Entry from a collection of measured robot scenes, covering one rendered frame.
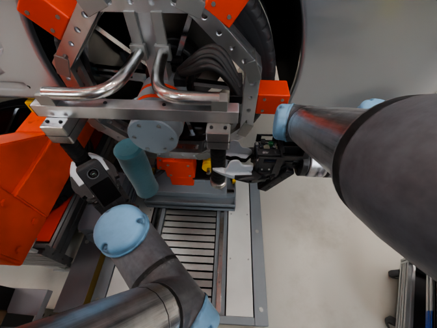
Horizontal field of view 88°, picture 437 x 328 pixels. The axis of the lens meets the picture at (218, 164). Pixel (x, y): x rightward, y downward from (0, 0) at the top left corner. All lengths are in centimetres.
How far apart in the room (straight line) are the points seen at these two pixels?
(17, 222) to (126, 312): 70
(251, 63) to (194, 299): 51
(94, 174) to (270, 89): 49
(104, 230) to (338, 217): 137
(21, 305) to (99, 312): 79
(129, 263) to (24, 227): 62
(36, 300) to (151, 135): 65
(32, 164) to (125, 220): 63
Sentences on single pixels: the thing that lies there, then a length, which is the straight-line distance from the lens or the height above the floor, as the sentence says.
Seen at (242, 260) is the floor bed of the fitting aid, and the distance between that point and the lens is 124.
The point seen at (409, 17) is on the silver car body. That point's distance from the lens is 83.
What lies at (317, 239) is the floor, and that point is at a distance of 145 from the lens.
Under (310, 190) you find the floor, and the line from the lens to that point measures 159.
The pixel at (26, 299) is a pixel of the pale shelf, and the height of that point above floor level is 45.
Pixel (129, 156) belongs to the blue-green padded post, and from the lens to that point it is 74.
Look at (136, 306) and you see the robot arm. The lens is 26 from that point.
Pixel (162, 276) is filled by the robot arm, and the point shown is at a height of 95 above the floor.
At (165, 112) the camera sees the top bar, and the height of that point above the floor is 97.
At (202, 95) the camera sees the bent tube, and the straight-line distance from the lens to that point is 44.
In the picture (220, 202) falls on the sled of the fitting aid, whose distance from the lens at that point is 127.
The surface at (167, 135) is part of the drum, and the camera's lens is 59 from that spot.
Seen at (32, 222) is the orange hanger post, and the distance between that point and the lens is 96.
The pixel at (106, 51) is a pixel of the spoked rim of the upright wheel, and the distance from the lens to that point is 94.
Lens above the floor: 127
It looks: 53 degrees down
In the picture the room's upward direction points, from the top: straight up
